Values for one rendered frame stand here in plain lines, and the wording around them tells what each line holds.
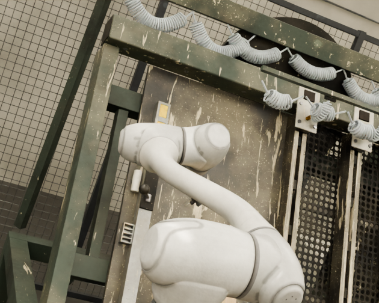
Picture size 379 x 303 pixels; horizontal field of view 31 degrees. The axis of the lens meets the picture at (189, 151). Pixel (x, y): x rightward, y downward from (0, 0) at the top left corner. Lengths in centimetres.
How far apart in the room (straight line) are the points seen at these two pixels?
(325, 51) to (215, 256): 224
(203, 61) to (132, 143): 95
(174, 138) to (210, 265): 58
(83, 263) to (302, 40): 155
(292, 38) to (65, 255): 158
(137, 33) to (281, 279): 146
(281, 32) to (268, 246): 205
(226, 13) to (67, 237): 136
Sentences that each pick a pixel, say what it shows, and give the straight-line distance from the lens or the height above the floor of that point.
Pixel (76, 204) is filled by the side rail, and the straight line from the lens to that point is 235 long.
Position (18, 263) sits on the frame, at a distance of 317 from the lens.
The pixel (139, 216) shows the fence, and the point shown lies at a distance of 242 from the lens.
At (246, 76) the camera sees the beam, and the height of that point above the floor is 191.
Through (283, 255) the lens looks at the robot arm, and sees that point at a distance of 135.
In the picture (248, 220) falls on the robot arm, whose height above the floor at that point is 165.
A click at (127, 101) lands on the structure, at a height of 167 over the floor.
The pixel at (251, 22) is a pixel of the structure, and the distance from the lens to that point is 322.
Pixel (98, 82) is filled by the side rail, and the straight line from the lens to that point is 250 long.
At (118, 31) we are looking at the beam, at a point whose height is 191.
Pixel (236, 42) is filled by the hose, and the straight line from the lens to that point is 318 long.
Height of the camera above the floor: 195
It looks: 8 degrees down
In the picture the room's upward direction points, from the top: 20 degrees clockwise
